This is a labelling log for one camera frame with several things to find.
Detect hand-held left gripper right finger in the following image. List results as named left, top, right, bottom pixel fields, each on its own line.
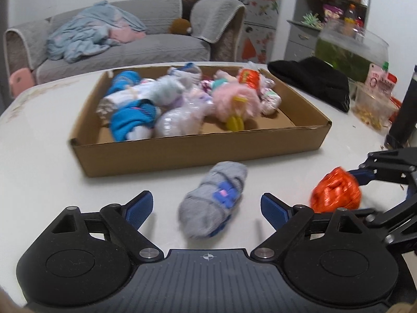
left=250, top=193, right=360, bottom=263

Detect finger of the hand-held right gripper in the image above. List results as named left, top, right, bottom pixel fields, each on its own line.
left=347, top=148, right=417, bottom=186
left=353, top=192, right=417, bottom=254

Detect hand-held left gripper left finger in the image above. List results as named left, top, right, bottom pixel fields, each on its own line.
left=52, top=190, right=165, bottom=263

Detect orange foil packet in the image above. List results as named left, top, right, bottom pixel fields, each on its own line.
left=238, top=68, right=261, bottom=90
left=309, top=166, right=362, bottom=214

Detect grey sock roll blue patch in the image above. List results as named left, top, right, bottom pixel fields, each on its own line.
left=177, top=161, right=249, bottom=239

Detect brown cardboard box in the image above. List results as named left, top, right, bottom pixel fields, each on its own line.
left=69, top=63, right=333, bottom=178

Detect yellow sock roll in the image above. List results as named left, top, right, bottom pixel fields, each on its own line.
left=226, top=114, right=245, bottom=133

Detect pale patterned sock roll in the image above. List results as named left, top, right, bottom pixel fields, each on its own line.
left=97, top=98, right=114, bottom=119

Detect white pink patterned sock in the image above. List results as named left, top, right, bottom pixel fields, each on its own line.
left=259, top=89, right=281, bottom=115

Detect pink fluffy sock roll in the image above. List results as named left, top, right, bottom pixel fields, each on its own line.
left=212, top=83, right=261, bottom=121

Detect white fluffy sock purple spots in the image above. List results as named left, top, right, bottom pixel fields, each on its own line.
left=153, top=75, right=186, bottom=108

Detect pale pink sock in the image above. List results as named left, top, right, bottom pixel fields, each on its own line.
left=213, top=69, right=242, bottom=85

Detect clear snack container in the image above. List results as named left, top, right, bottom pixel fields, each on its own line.
left=353, top=81, right=400, bottom=133

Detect black cylinder flask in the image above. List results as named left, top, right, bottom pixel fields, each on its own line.
left=384, top=65, right=417, bottom=149

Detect pink printed packet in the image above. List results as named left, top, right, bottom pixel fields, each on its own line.
left=364, top=62, right=398, bottom=97

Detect black knit beanie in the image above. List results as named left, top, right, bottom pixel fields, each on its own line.
left=267, top=56, right=351, bottom=113

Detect glass fish tank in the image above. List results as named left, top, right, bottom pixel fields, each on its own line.
left=314, top=18, right=390, bottom=83

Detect grey shelf cabinet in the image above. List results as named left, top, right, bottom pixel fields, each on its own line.
left=284, top=0, right=373, bottom=62

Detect orange drink bottle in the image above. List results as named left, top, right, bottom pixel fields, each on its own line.
left=345, top=4, right=357, bottom=27

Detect green plant ornament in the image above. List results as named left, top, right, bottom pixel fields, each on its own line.
left=301, top=12, right=321, bottom=28

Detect grey sofa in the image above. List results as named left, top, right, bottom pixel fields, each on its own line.
left=3, top=0, right=246, bottom=85

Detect purple snack bag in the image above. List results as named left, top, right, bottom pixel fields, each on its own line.
left=322, top=4, right=344, bottom=23

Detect pink cloth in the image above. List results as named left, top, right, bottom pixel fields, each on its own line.
left=109, top=26, right=146, bottom=43

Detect fridge with flower stickers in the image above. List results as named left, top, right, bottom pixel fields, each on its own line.
left=210, top=0, right=284, bottom=64

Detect light blue blanket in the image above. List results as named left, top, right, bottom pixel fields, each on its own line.
left=46, top=1, right=147, bottom=64

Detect brown plush toy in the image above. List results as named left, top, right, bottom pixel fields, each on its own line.
left=169, top=18, right=193, bottom=36

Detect grey knitted sofa throw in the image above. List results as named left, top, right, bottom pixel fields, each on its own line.
left=191, top=0, right=246, bottom=44

